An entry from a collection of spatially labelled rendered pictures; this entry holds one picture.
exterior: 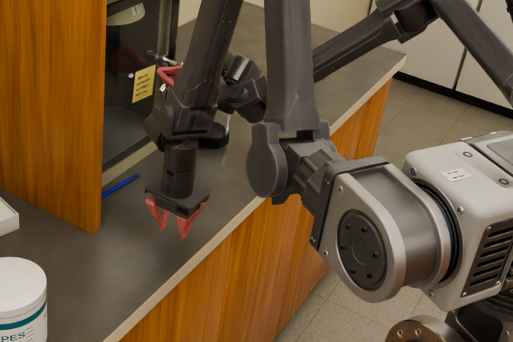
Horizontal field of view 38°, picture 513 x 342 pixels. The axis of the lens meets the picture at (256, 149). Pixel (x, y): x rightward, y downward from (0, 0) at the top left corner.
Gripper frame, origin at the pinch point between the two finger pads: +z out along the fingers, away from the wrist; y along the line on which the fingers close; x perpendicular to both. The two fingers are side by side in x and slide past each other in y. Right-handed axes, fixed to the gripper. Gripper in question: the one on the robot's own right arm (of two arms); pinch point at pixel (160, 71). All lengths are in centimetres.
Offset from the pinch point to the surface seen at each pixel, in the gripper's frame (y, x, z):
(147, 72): 0.4, 2.0, 2.3
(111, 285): -1, 47, -19
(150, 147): -22.0, 9.2, 2.6
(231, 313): -61, 27, -26
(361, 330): -140, -8, -50
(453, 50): -220, -206, -16
